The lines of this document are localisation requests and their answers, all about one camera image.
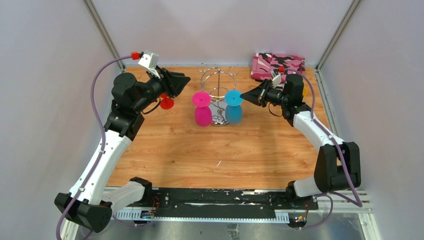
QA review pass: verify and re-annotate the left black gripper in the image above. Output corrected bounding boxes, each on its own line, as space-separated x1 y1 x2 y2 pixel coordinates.
133 65 190 113

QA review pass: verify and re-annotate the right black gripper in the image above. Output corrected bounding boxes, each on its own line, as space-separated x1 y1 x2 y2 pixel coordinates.
240 79 289 108

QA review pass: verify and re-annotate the red plastic wine glass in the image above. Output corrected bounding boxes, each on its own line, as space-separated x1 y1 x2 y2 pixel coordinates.
159 94 175 110

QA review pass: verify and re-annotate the chrome wire glass rack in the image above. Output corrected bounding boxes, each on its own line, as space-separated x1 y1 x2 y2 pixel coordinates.
196 62 240 127

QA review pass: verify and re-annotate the yellow plastic wine glass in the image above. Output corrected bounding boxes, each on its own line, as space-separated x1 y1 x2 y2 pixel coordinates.
302 86 308 97

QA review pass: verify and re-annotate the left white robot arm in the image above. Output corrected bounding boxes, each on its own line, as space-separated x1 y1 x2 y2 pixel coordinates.
54 68 191 233

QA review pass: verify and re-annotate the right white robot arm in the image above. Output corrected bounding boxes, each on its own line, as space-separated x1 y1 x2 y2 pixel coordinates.
240 73 362 209

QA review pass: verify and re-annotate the blue plastic wine glass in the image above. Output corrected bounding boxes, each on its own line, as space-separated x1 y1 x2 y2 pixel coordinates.
224 90 243 124

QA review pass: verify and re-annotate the pink plastic wine glass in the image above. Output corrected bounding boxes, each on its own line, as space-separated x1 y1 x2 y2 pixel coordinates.
192 91 212 127

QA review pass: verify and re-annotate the pink camouflage folded cloth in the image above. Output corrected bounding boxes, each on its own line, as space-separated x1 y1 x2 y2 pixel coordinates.
250 52 305 82

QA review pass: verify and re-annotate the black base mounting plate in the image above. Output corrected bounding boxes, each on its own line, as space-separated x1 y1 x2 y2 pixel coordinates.
130 187 318 221

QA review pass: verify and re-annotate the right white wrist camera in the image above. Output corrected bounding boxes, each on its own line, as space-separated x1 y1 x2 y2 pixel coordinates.
270 70 282 88

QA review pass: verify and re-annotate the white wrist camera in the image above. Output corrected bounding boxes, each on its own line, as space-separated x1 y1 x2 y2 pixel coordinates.
138 51 162 79
270 70 282 88

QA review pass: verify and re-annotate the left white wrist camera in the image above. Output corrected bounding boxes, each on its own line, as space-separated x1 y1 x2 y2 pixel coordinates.
138 51 162 79

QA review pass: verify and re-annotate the aluminium frame rail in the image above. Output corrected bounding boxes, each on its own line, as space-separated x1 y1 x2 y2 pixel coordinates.
60 187 381 240

